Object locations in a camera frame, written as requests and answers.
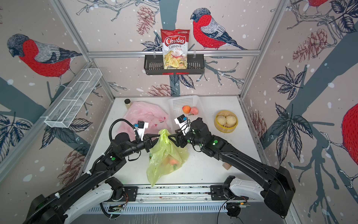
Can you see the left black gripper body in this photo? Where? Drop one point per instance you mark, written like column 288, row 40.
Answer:
column 146, row 143

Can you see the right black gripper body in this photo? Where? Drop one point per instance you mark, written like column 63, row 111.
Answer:
column 183, row 140

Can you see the pink plastic bag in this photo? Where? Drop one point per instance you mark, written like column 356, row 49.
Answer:
column 154, row 115

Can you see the green plastic bag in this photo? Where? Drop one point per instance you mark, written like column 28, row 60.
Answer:
column 160, row 154

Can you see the red peach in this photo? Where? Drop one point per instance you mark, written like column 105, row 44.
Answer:
column 174, row 162

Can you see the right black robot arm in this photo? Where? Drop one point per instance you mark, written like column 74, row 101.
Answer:
column 278, row 187

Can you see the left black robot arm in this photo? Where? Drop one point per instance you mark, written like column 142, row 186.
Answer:
column 92, row 188

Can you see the pink peach beside orange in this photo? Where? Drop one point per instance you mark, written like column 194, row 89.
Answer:
column 194, row 111

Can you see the Chuba cassava chips bag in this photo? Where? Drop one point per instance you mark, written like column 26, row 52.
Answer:
column 175, row 48

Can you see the white perforated plastic basket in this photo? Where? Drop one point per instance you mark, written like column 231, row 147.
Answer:
column 175, row 109

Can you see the left white bun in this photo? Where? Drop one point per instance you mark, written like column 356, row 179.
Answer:
column 221, row 120

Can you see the white bun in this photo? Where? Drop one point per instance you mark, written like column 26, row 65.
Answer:
column 221, row 120
column 231, row 121

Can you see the yellow bamboo steamer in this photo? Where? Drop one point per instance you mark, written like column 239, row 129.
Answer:
column 224, row 129

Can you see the right white bun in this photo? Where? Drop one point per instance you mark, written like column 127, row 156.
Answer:
column 231, row 121

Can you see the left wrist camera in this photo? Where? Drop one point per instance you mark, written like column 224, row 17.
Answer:
column 141, row 126

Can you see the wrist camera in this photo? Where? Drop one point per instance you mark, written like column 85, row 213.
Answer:
column 184, row 123
column 141, row 126

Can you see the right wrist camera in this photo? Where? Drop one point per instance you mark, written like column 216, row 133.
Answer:
column 184, row 123

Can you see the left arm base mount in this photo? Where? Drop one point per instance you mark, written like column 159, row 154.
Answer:
column 125, row 194

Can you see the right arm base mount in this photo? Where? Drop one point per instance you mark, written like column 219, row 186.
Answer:
column 220, row 193

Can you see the black wall basket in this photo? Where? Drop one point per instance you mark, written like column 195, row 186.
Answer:
column 153, row 65

